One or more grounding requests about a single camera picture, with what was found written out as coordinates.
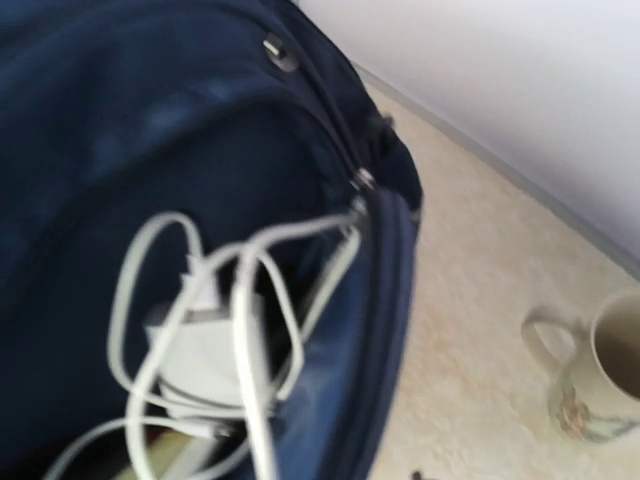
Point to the navy blue student backpack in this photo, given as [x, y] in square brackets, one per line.
[147, 143]

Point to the beige patterned ceramic mug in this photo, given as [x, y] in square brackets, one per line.
[594, 394]

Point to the yellow highlighter marker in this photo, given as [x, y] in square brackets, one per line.
[174, 455]

